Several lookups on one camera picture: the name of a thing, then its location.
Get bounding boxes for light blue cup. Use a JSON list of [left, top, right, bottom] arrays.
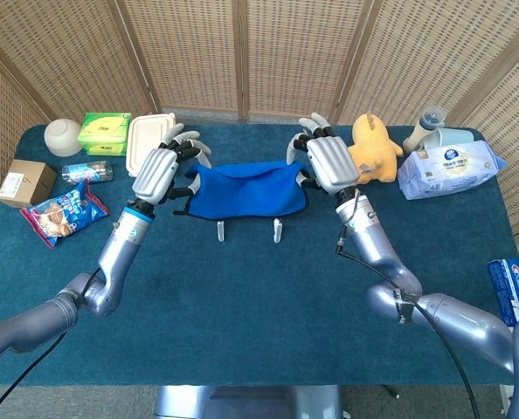
[[422, 126, 476, 152]]

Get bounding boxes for beige lidded lunch box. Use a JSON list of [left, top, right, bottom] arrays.
[[125, 112, 177, 178]]

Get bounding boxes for metal wire rack white feet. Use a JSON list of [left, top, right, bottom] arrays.
[[216, 216, 285, 244]]

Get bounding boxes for silver robot torso base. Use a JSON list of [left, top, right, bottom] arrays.
[[154, 384, 344, 419]]

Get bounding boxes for baby bottle with blue cap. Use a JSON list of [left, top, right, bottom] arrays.
[[402, 106, 447, 153]]

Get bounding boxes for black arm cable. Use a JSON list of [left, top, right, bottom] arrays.
[[0, 268, 103, 418], [336, 200, 481, 419]]

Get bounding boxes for beige bowl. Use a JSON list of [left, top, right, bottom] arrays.
[[44, 118, 85, 158]]

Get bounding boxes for clear plastic bottle blue label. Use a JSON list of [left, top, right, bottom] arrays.
[[61, 160, 114, 185]]

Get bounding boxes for woven wooden folding screen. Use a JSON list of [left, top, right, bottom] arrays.
[[0, 0, 519, 239]]

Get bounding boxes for white blue wet wipes pack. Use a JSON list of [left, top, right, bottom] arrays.
[[397, 140, 509, 202]]

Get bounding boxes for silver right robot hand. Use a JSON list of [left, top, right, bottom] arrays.
[[285, 112, 360, 196]]

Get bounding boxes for green tissue pack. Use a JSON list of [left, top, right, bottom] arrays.
[[77, 112, 133, 157]]

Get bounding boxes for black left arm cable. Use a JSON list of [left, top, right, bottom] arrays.
[[0, 268, 103, 418]]

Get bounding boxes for yellow plush toy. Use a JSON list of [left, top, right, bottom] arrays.
[[346, 112, 405, 185]]

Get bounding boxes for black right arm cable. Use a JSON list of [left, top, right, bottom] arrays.
[[336, 200, 481, 419]]

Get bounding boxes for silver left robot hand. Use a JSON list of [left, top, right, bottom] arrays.
[[131, 122, 212, 206]]

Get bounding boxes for blue white toothpaste box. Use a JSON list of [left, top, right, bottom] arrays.
[[487, 257, 519, 326]]

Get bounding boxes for brown cardboard box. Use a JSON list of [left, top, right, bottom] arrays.
[[0, 158, 58, 209]]

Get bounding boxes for blue towel with black trim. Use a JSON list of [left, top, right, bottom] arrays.
[[172, 160, 317, 222]]

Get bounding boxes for blue snack bag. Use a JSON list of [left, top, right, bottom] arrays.
[[20, 177, 111, 250]]

